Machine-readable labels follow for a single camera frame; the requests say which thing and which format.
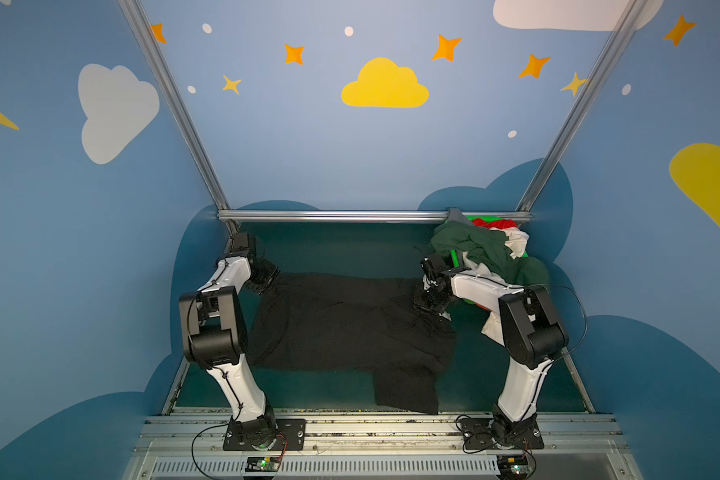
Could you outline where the red t shirt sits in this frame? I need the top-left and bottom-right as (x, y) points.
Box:
(470, 217), (518, 230)

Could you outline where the rear horizontal aluminium rail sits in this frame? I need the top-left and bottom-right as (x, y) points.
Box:
(217, 209), (533, 224)

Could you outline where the left rear aluminium post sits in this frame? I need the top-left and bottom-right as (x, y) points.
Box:
(118, 0), (229, 210)

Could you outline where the bright green plastic basket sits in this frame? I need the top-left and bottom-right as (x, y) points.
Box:
(450, 216), (537, 285)

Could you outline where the right green circuit board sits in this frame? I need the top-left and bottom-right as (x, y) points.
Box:
(497, 456), (533, 480)

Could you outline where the dark green t shirt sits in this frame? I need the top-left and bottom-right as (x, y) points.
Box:
(430, 221), (551, 286)

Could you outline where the right rear aluminium post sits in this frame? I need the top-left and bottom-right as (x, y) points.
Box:
(516, 0), (649, 216)

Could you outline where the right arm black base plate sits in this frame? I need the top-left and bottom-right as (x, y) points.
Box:
(455, 415), (544, 454)

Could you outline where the green circuit board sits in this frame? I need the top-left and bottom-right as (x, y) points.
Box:
(497, 456), (533, 480)
(244, 457), (281, 474)

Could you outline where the black t shirt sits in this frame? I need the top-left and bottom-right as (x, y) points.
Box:
(247, 273), (457, 415)

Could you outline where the aluminium post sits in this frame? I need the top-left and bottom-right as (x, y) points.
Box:
(516, 0), (649, 216)
(118, 0), (229, 210)

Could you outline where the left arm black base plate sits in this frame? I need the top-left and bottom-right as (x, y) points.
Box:
(222, 418), (307, 451)

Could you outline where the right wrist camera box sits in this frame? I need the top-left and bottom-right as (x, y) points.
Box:
(421, 254), (450, 281)

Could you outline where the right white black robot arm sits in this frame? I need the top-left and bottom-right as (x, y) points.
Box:
(414, 267), (569, 450)

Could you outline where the front aluminium rail bed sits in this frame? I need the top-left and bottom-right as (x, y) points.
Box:
(123, 409), (643, 479)

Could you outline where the white t shirt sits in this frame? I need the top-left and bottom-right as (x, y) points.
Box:
(481, 227), (529, 345)

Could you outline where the right side floor rail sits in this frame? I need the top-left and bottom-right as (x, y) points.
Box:
(563, 349), (596, 414)

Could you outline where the left green circuit board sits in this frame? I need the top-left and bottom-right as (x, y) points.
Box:
(244, 457), (281, 474)

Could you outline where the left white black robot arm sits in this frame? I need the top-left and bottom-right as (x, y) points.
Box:
(178, 251), (278, 451)

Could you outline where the grey t shirt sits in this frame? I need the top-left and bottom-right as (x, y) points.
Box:
(446, 208), (473, 226)

